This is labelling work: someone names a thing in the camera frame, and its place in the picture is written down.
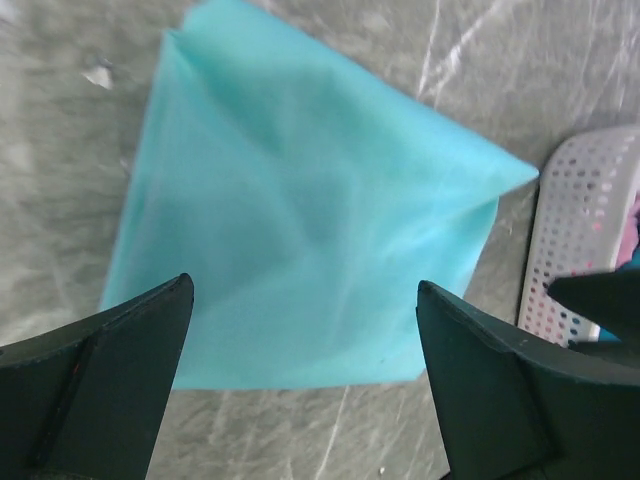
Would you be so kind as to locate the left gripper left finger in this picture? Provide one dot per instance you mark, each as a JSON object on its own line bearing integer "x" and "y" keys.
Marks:
{"x": 86, "y": 400}

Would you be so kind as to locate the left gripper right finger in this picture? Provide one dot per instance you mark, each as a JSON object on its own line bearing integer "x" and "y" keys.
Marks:
{"x": 510, "y": 404}

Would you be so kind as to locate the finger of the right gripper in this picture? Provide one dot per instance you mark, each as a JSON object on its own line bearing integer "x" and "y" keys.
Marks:
{"x": 608, "y": 299}

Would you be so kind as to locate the turquoise t-shirt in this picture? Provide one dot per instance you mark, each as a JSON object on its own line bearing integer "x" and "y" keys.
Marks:
{"x": 305, "y": 198}

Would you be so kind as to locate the pink garment in basket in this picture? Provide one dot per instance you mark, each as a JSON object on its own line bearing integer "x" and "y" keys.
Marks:
{"x": 630, "y": 237}

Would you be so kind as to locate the white plastic laundry basket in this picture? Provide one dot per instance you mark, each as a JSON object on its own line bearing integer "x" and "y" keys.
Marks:
{"x": 586, "y": 191}

